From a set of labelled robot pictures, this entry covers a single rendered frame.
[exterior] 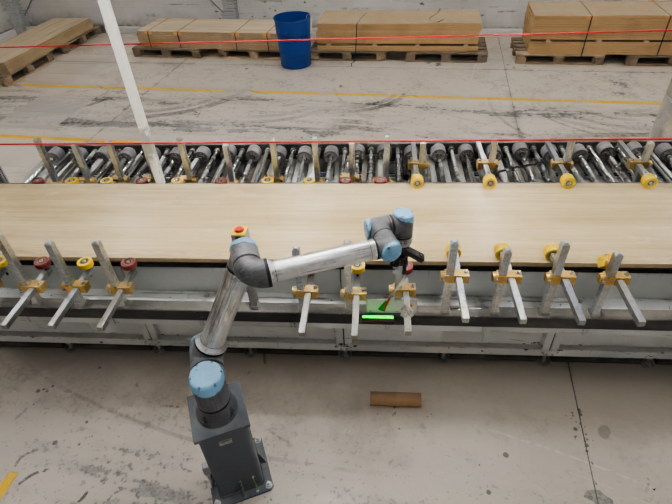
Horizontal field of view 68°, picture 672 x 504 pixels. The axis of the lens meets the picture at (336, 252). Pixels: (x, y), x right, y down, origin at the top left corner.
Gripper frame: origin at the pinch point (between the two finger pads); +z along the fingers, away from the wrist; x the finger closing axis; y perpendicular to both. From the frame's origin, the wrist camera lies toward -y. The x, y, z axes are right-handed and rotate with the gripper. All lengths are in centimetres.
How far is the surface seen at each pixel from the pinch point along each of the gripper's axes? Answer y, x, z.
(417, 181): -12, -94, 6
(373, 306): 14.0, -5.3, 27.0
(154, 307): 133, -6, 33
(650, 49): -365, -556, 73
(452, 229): -30, -52, 11
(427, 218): -17, -62, 11
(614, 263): -97, -5, -6
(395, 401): 0, 6, 95
